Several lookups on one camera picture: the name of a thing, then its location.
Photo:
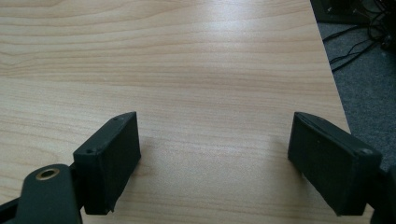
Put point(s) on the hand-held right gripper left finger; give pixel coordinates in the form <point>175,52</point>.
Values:
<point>107,165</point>

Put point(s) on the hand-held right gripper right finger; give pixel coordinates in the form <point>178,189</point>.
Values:
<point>330,165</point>

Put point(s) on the black equipment base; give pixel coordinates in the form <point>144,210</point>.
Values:
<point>339,11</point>

